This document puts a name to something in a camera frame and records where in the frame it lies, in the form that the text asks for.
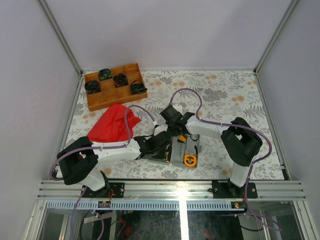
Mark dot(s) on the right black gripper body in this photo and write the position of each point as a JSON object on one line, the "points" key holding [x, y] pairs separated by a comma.
{"points": [[173, 131]]}

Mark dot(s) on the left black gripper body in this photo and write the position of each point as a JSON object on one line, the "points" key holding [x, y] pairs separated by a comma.
{"points": [[159, 154]]}

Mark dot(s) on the black yellow screwdriver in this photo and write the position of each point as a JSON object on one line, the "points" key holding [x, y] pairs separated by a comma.
{"points": [[167, 158]]}

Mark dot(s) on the black electrical tape roll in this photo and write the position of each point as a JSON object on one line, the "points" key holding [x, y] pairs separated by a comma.
{"points": [[194, 137]]}

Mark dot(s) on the grey plastic tool case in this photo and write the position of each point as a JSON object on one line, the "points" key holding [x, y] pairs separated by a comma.
{"points": [[178, 150]]}

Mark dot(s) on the orange tape measure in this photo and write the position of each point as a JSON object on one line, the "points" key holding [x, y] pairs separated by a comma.
{"points": [[190, 160]]}

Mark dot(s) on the black hex key set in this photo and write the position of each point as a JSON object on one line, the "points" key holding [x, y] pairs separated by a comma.
{"points": [[182, 139]]}

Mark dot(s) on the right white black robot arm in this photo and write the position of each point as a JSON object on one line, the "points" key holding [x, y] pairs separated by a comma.
{"points": [[240, 141]]}

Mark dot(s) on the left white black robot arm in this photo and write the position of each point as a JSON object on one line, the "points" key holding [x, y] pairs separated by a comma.
{"points": [[83, 161]]}

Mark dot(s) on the red cloth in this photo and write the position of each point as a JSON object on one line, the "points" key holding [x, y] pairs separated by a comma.
{"points": [[111, 126]]}

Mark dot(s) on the wooden compartment tray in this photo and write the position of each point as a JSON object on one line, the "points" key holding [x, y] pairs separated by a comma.
{"points": [[111, 93]]}

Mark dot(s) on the aluminium mounting rail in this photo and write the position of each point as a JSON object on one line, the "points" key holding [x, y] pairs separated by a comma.
{"points": [[267, 190]]}

